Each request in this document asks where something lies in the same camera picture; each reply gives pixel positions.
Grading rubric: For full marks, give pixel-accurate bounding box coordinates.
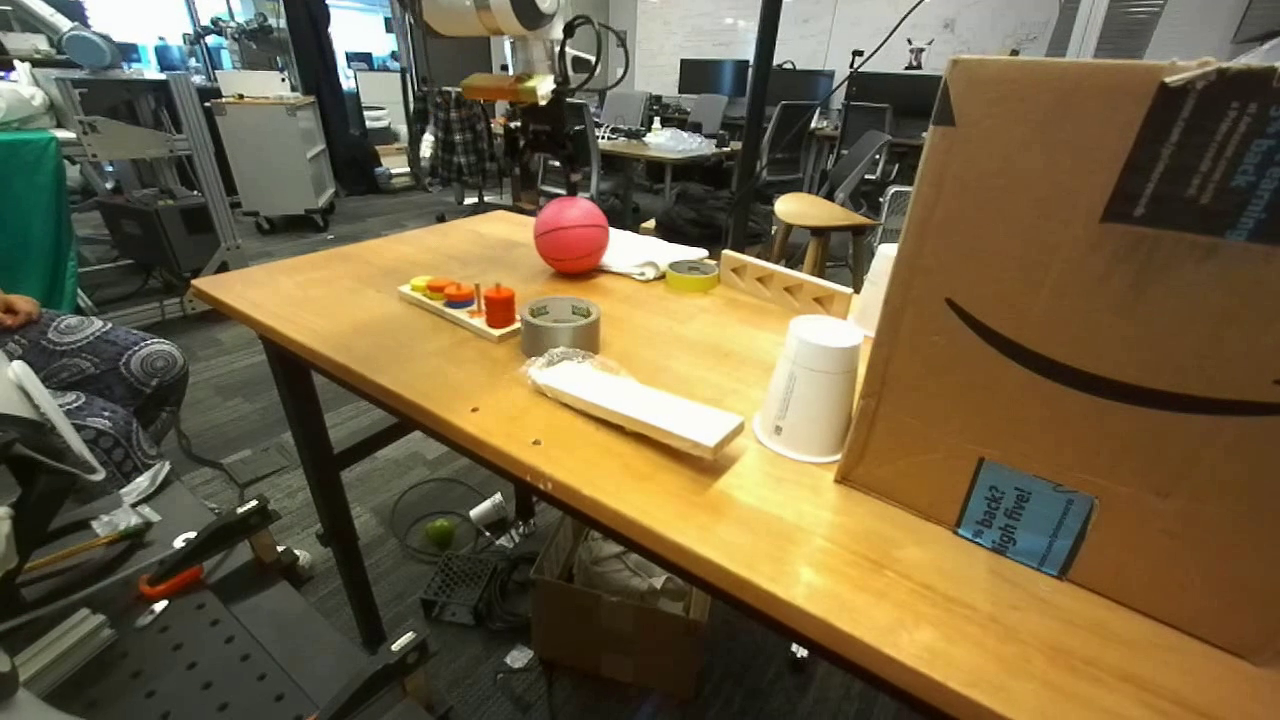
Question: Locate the grey office chair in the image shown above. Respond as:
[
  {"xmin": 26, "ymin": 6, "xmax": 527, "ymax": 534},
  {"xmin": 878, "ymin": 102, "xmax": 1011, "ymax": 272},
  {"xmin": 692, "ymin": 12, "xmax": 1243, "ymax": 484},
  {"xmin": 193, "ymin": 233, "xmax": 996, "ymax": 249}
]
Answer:
[{"xmin": 811, "ymin": 95, "xmax": 900, "ymax": 209}]

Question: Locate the red cylinder toy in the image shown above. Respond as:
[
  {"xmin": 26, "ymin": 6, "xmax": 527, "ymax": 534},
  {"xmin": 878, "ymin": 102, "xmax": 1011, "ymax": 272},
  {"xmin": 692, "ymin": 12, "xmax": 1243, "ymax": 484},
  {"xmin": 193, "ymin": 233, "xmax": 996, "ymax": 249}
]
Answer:
[{"xmin": 478, "ymin": 279, "xmax": 521, "ymax": 331}]

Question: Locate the person's hand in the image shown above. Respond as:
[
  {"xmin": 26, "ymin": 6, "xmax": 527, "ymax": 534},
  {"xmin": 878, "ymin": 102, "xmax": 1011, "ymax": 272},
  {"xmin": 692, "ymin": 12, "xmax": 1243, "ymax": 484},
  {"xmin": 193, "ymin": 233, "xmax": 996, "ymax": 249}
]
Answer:
[{"xmin": 0, "ymin": 291, "xmax": 43, "ymax": 335}]

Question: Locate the large Amazon cardboard box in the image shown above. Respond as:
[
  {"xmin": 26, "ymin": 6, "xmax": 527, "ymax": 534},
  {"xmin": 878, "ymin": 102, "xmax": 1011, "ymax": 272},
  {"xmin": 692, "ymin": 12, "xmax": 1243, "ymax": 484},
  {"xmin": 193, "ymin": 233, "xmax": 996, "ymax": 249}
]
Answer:
[{"xmin": 831, "ymin": 54, "xmax": 1280, "ymax": 668}]

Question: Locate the white toy tray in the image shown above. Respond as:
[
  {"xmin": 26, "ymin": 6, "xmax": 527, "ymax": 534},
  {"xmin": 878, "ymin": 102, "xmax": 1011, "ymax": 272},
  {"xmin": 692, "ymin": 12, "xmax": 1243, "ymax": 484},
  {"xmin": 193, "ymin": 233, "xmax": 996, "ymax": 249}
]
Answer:
[{"xmin": 394, "ymin": 272, "xmax": 527, "ymax": 344}]

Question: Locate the white cart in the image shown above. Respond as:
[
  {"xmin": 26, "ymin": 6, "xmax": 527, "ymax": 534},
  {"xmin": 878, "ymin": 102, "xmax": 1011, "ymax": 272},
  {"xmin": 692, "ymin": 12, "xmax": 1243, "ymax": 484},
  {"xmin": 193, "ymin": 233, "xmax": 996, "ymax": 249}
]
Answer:
[{"xmin": 213, "ymin": 92, "xmax": 338, "ymax": 233}]

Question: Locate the open cardboard box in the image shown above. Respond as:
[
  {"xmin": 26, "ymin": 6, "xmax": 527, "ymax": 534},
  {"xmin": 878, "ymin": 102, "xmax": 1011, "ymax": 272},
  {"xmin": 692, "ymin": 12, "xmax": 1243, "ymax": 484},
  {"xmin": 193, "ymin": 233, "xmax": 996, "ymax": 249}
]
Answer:
[{"xmin": 527, "ymin": 573, "xmax": 712, "ymax": 703}]

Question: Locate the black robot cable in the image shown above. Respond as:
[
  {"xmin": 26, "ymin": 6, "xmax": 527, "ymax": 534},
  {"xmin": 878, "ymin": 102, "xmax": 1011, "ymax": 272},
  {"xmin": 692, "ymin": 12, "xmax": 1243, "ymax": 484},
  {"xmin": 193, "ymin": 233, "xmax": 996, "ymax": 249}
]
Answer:
[{"xmin": 553, "ymin": 12, "xmax": 630, "ymax": 102}]

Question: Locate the dark desk monitor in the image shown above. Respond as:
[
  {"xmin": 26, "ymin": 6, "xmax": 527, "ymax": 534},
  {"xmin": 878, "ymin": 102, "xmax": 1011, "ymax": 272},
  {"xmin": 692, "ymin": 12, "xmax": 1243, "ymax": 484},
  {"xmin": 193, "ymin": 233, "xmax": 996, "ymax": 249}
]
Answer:
[{"xmin": 674, "ymin": 58, "xmax": 751, "ymax": 102}]

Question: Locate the pink basketball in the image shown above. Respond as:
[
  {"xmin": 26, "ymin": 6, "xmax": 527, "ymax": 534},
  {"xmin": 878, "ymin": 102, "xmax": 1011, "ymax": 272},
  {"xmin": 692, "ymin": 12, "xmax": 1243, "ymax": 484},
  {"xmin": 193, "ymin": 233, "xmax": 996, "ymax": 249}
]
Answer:
[{"xmin": 532, "ymin": 191, "xmax": 617, "ymax": 279}]

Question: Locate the round wooden stool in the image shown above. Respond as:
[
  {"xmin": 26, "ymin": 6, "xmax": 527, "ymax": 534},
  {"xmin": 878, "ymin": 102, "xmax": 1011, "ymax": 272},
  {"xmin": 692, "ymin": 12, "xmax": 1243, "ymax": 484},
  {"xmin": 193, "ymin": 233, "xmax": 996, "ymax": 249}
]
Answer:
[{"xmin": 769, "ymin": 187, "xmax": 878, "ymax": 291}]

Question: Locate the white shoe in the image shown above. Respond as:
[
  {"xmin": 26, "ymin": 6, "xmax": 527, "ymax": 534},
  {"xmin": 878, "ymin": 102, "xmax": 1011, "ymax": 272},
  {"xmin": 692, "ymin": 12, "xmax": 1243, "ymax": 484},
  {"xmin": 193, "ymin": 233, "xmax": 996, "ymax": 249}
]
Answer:
[{"xmin": 111, "ymin": 457, "xmax": 177, "ymax": 512}]

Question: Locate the patterned trouser leg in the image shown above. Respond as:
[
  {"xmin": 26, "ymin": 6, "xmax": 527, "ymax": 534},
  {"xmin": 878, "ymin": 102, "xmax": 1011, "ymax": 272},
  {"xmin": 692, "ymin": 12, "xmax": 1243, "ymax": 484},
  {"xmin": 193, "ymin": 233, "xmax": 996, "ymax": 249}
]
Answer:
[
  {"xmin": 0, "ymin": 312, "xmax": 193, "ymax": 438},
  {"xmin": 22, "ymin": 391, "xmax": 166, "ymax": 496}
]

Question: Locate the black vertical pole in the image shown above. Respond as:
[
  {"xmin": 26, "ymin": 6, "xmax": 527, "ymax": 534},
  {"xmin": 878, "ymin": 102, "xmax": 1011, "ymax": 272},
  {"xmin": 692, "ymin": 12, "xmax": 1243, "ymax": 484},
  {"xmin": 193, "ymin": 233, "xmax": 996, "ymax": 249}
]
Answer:
[{"xmin": 726, "ymin": 0, "xmax": 787, "ymax": 253}]

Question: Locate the wire basket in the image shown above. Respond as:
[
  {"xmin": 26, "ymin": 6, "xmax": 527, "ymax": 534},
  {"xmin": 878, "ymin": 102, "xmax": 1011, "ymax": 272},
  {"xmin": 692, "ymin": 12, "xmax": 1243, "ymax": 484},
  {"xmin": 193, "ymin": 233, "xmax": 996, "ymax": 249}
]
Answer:
[{"xmin": 389, "ymin": 475, "xmax": 490, "ymax": 570}]

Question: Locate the black table leg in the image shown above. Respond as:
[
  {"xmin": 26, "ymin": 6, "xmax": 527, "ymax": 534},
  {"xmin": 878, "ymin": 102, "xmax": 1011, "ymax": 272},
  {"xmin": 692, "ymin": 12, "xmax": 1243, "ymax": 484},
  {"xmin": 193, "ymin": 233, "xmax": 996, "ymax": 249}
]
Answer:
[{"xmin": 256, "ymin": 335, "xmax": 392, "ymax": 656}]

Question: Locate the black perforated board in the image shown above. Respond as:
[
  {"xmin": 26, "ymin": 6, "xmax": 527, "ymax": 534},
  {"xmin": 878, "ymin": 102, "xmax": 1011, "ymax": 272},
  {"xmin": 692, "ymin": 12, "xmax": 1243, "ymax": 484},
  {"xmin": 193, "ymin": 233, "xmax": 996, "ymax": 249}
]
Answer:
[{"xmin": 51, "ymin": 579, "xmax": 430, "ymax": 720}]

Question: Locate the wooden slotted block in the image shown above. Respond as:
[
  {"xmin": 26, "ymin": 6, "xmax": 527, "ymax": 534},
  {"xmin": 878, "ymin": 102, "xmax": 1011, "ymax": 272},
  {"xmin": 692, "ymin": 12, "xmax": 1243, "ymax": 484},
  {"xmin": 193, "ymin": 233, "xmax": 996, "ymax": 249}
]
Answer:
[{"xmin": 715, "ymin": 249, "xmax": 855, "ymax": 321}]

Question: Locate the green cloth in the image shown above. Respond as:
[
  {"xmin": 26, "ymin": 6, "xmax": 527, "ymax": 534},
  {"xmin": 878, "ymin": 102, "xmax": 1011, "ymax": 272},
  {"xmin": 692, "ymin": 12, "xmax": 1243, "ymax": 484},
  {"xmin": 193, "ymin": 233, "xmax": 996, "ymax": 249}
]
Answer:
[{"xmin": 0, "ymin": 127, "xmax": 80, "ymax": 315}]

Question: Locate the silver metal bracket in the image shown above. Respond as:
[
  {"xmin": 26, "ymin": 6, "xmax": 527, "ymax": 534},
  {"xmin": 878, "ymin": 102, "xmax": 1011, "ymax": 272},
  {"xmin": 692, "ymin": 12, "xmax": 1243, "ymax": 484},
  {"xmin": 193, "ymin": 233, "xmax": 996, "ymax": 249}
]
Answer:
[{"xmin": 0, "ymin": 603, "xmax": 124, "ymax": 699}]

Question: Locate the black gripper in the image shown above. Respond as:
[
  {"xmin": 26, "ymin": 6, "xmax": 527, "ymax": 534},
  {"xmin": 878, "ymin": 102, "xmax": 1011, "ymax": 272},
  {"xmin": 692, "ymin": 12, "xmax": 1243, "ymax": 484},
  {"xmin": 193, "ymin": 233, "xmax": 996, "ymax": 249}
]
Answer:
[{"xmin": 514, "ymin": 92, "xmax": 598, "ymax": 191}]

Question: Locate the white long flat block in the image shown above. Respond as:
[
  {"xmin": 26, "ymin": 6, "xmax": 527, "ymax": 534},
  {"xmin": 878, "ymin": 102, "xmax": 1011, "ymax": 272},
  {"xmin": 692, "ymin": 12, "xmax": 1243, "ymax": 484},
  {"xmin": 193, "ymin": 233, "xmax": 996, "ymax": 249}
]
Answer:
[{"xmin": 521, "ymin": 348, "xmax": 748, "ymax": 466}]

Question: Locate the white paper cup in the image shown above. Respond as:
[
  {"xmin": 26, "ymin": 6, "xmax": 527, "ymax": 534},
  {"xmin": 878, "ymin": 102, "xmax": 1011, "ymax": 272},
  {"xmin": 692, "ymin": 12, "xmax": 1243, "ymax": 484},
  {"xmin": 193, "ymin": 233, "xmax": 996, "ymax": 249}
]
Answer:
[{"xmin": 751, "ymin": 312, "xmax": 867, "ymax": 467}]

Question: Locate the white cloth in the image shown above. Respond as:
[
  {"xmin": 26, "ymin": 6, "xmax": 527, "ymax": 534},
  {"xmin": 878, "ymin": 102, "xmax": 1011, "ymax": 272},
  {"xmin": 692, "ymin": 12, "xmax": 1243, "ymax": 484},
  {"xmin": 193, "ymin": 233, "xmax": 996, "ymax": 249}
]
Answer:
[{"xmin": 598, "ymin": 230, "xmax": 712, "ymax": 284}]

